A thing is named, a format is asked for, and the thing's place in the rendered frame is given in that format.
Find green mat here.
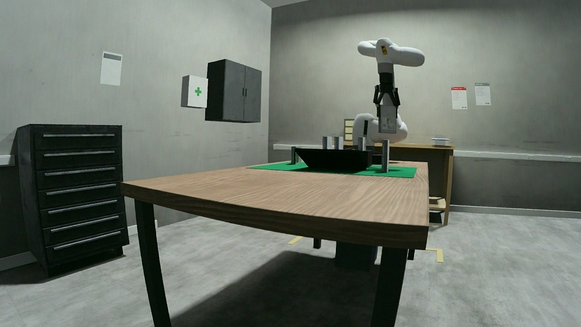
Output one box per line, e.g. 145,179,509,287
248,162,417,178

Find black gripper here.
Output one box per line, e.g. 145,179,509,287
373,73,400,118

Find black-framed status display screen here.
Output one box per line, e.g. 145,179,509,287
295,148,366,170

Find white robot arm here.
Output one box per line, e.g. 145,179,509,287
347,38,425,154

